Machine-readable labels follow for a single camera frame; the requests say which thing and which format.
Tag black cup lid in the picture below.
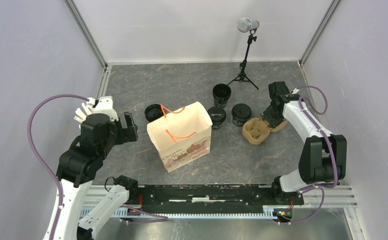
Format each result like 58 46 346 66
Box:
207 106 227 124
231 103 252 120

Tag single black coffee cup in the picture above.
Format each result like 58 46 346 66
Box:
232 116 251 127

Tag paper takeout bag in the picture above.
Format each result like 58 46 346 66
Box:
146 101 212 173

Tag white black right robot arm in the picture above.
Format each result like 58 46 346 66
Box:
261 81 347 204

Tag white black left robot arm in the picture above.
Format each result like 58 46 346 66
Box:
43 111 139 240

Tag white straws in cup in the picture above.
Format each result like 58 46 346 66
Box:
73 101 95 124

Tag stack of black lids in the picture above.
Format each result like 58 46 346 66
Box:
144 104 164 123

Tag stack of black cups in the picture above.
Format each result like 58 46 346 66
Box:
212 83 232 108

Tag microphone on black tripod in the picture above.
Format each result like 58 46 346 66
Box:
227 17 260 90

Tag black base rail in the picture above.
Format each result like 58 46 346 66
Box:
58 183 357 220

